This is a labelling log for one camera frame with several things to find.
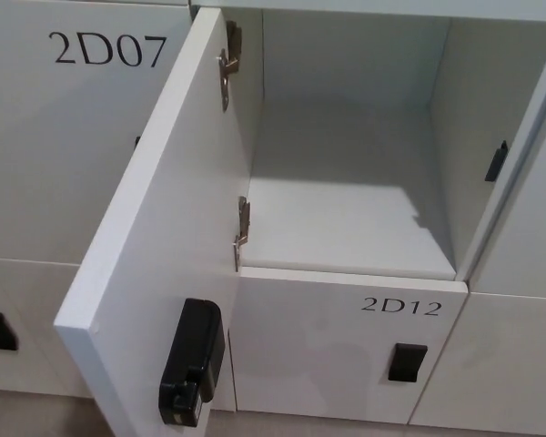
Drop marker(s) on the small metal door hinge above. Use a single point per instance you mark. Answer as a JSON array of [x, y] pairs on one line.
[[242, 232]]

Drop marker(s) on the white open locker compartment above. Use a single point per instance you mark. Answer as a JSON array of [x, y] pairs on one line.
[[355, 159]]

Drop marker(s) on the white locker door 2D12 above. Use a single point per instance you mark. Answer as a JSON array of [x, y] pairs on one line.
[[336, 346]]

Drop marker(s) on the large metal door hinge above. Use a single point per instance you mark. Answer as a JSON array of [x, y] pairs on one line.
[[229, 64]]

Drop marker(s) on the white locker door 2D07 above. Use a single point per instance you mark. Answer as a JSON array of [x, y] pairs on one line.
[[63, 136]]

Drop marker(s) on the plain white locker door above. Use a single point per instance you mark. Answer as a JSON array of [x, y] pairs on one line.
[[523, 191]]

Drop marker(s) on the white narrow locker door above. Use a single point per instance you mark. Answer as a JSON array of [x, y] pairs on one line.
[[496, 359]]

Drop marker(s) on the black lock box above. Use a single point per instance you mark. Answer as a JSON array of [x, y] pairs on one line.
[[192, 359]]

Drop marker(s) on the black strike plate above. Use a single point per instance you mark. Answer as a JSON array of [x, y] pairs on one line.
[[496, 161]]

